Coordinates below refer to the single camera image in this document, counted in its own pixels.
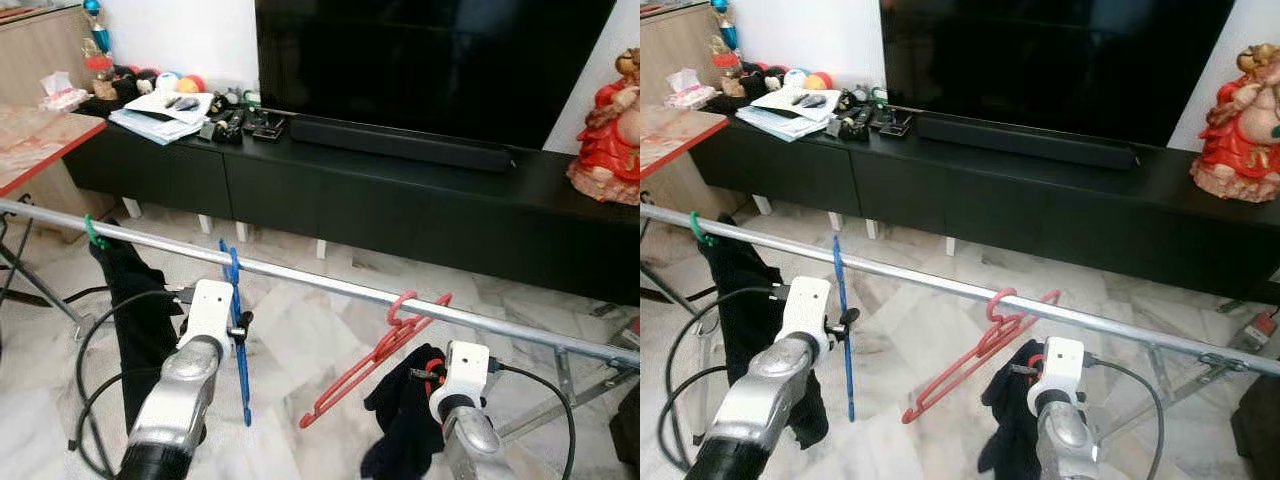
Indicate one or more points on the green plastic hanger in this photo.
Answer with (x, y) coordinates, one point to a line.
(90, 232)
(697, 230)

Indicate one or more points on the red lidded glass jar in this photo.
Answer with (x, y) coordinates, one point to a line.
(726, 72)
(99, 75)

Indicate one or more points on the light wood sideboard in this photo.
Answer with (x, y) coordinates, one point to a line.
(40, 60)
(675, 55)

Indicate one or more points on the silver metal clothes rail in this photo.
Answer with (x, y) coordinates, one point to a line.
(900, 272)
(300, 280)

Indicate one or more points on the blue gold trophy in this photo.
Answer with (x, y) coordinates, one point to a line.
(97, 35)
(723, 32)

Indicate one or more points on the white blue ball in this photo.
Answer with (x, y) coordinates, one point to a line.
(168, 82)
(795, 79)

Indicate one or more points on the red robed figure statue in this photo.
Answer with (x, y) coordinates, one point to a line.
(610, 140)
(1235, 135)

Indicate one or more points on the marble top red-edged table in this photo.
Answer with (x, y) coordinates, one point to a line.
(675, 135)
(40, 140)

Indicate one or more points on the long black tv cabinet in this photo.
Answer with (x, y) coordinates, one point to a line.
(1020, 220)
(400, 220)

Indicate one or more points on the dark computer mouse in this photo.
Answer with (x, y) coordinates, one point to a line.
(814, 101)
(186, 104)

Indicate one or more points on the small black box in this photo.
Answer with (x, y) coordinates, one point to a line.
(840, 128)
(212, 130)

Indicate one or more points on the white open booklet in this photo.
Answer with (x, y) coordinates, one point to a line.
(776, 103)
(150, 106)

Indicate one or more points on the red plastic hanger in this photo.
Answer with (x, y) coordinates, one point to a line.
(395, 335)
(1000, 335)

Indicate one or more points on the blue plastic hanger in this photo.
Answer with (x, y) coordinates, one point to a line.
(848, 385)
(243, 380)

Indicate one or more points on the black box with antenna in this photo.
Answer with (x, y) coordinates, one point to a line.
(267, 128)
(894, 126)

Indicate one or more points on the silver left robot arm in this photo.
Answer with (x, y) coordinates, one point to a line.
(175, 400)
(760, 410)

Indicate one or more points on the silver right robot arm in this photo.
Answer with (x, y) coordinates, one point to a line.
(475, 445)
(1065, 445)

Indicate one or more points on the silver rack leg frame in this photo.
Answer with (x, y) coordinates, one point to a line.
(1225, 362)
(665, 297)
(40, 283)
(566, 375)

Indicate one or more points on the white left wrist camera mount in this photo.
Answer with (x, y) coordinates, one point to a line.
(805, 315)
(208, 315)

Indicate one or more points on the black gadget with knobs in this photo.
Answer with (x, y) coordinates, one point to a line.
(231, 128)
(858, 125)

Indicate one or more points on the large black television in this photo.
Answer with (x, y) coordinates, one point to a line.
(420, 60)
(1050, 60)

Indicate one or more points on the black soundbar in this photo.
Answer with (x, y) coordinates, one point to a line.
(400, 143)
(1030, 141)

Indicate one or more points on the orange ball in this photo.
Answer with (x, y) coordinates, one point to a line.
(191, 86)
(818, 83)

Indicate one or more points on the black white plush toy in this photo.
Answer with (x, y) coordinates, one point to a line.
(770, 82)
(145, 85)

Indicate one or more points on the pink tissue box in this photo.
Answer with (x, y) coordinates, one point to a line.
(64, 97)
(689, 93)

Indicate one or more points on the pale paper stack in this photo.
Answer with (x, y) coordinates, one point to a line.
(150, 131)
(775, 128)

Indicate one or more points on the navy shirt orange collar lining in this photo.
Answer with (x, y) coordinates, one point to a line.
(400, 430)
(1010, 440)

